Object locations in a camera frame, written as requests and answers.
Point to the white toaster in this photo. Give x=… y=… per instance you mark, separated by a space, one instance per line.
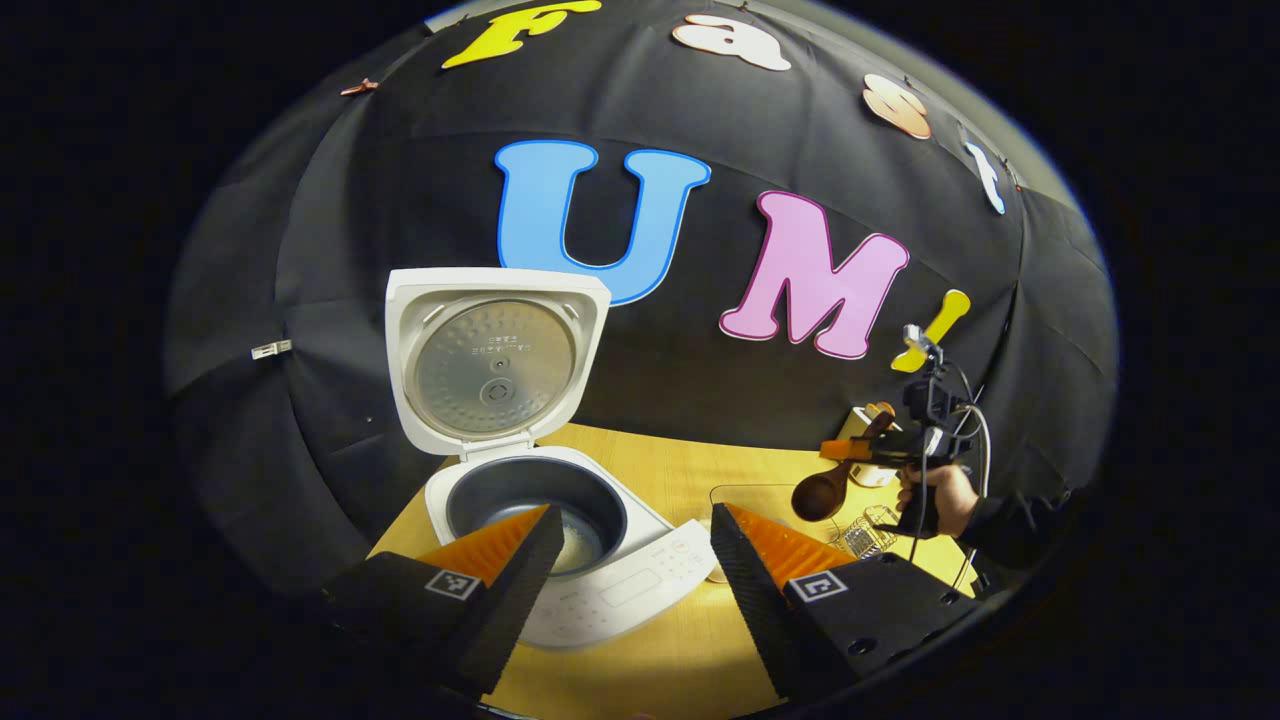
x=852 y=425

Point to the brown toast slice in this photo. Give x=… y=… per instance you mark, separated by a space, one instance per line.
x=880 y=410

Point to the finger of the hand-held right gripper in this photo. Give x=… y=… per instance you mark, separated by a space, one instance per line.
x=850 y=450

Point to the copper cloth clip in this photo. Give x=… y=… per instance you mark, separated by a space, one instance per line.
x=360 y=87

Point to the clear chopstick holder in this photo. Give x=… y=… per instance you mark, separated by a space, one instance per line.
x=865 y=535

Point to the white rice cooker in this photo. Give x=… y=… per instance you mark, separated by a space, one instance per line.
x=490 y=370

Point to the silver cloth clip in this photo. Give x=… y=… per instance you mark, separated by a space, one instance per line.
x=271 y=350

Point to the black backdrop cloth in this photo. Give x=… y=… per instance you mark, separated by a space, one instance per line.
x=700 y=380

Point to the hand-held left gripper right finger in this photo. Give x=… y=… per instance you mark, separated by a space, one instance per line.
x=760 y=600

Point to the clear plastic container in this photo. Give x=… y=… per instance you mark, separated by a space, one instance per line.
x=760 y=495

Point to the wooden spoon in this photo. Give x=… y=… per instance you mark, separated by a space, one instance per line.
x=820 y=495

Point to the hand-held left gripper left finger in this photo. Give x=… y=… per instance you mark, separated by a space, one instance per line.
x=510 y=610

